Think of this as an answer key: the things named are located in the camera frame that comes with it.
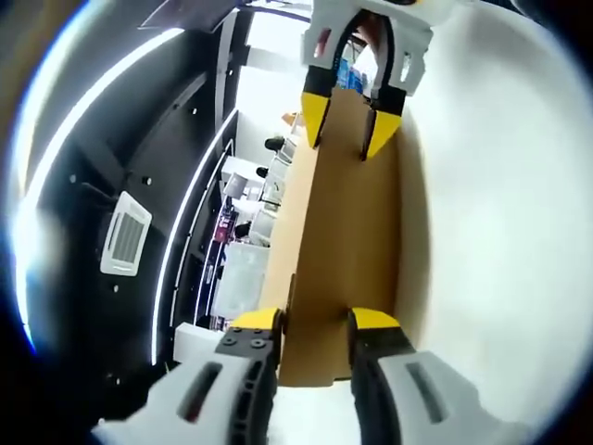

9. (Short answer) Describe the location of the brown cardboard shoe box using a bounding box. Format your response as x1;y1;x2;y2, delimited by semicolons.
259;86;404;388

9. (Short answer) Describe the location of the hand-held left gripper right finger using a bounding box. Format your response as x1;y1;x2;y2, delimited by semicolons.
347;306;497;445

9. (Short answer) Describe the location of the ceiling air conditioner unit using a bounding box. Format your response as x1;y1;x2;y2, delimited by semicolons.
99;190;153;278

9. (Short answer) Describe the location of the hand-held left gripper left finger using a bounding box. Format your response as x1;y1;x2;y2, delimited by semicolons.
90;306;284;445

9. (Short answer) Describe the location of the ceiling light strip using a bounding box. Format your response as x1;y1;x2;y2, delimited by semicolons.
151;110;238;368
12;26;186;353

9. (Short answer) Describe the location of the white partition panel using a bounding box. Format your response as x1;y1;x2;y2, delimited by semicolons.
211;243;271;317

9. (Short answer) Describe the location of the blue storage box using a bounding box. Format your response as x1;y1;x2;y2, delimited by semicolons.
336;57;370;93

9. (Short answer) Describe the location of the red display screen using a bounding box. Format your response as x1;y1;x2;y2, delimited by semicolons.
216;208;234;243

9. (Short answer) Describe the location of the dark wall monitor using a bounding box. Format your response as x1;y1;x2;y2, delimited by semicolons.
223;172;249;199

